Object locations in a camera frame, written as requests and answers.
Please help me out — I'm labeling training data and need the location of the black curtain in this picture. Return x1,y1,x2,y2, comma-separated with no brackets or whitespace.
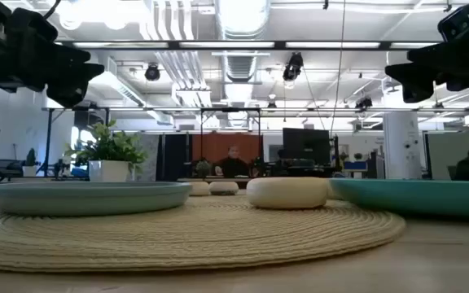
156,133,193,182

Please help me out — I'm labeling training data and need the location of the black monitor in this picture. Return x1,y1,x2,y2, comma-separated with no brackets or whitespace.
282,127,332,166

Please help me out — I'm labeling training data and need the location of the orange-brown partition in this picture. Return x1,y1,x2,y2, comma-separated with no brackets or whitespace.
191,132,265,177

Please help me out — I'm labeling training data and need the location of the thin hanging black cable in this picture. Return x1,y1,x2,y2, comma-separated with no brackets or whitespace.
329,0,347,138

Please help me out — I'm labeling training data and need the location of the overhead light bar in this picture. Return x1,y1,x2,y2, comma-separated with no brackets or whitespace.
53,39,443,52

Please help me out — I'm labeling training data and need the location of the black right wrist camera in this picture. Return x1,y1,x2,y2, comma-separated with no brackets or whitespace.
437,2,469,42

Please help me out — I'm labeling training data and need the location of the blue box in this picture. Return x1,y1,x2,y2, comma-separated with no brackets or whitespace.
343,160,368,173

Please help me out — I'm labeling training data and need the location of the white round pillar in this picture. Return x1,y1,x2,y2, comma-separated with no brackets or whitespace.
382,99,423,181

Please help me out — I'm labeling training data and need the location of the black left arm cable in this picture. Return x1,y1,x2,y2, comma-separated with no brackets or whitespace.
42,0,63,20

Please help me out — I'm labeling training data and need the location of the cream round macaron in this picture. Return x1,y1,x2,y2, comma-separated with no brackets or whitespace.
246,176,329,210

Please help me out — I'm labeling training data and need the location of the small cactus in white pot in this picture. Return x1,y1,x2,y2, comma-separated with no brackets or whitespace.
21,147,40,178

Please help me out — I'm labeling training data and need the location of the black portal stand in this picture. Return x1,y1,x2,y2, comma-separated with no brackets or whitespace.
199,107,262,180

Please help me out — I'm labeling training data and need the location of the black ceiling spotlight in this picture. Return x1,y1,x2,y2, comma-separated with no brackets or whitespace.
144,62,162,82
354,95,375,111
282,51,305,82

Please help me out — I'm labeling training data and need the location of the silver ceiling duct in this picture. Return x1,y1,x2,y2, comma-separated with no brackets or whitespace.
213,0,273,129

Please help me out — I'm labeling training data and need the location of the grey-green partition panel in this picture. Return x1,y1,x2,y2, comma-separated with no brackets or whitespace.
423,130,469,181

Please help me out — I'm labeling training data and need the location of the grey-blue plate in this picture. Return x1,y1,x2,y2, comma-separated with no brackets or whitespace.
0,181,194,216

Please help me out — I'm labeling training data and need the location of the green plant in white pot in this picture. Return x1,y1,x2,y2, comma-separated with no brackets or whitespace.
64,118,150,183

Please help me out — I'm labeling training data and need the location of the teal plate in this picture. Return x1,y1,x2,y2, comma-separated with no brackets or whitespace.
328,177,469,221

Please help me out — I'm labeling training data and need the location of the round woven straw placemat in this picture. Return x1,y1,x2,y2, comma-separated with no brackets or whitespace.
0,194,406,273

